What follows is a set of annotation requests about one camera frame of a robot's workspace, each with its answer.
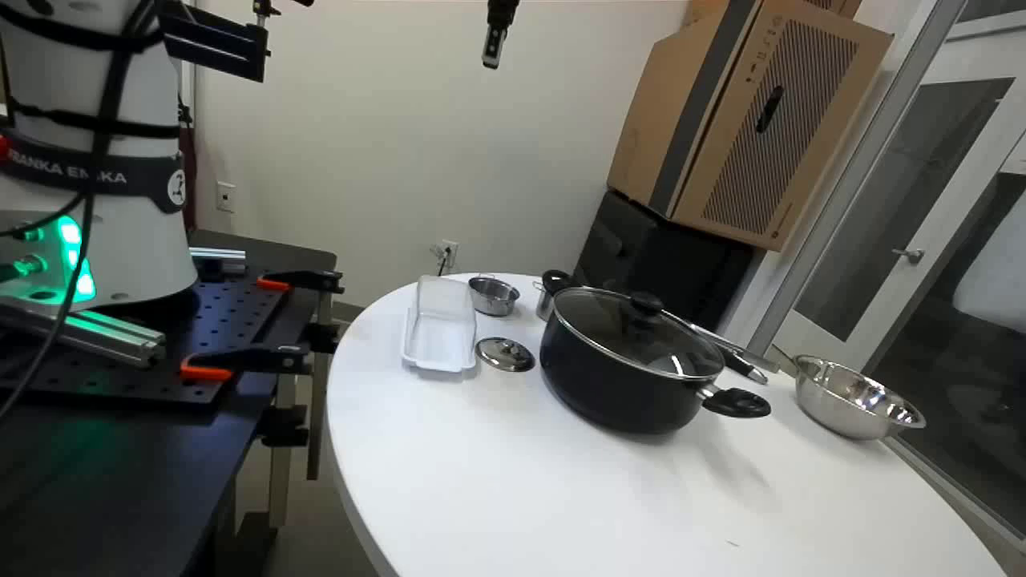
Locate steel cup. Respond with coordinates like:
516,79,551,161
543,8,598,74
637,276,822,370
536,266,578,324

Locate black robot mounting bench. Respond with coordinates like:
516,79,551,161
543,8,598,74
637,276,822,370
0,228,347,577

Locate white framed glass door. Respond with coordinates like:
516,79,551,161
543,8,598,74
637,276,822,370
748,0,1026,547

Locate black hard equipment case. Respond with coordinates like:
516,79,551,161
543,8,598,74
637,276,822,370
569,185,770,337

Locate brown cardboard box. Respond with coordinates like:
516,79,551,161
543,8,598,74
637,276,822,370
606,0,897,255

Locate black clamp orange handle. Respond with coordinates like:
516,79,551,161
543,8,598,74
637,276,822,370
253,266,351,298
176,337,318,391

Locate black cooking pot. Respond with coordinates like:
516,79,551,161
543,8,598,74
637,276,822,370
536,281,777,438

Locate small metal bowl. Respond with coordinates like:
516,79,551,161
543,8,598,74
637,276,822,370
472,332,539,376

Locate silver aluminium rail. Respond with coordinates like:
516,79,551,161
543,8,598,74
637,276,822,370
0,292,171,370

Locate glass lid black knob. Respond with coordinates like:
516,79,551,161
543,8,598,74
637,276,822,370
551,281,733,389

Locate small steel bowl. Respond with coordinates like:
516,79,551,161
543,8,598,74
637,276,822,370
465,273,526,320

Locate black handled kitchen utensil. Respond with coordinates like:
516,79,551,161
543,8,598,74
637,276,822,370
659,303,777,389

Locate black stereo camera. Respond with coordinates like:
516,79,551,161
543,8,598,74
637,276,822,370
158,2,272,85

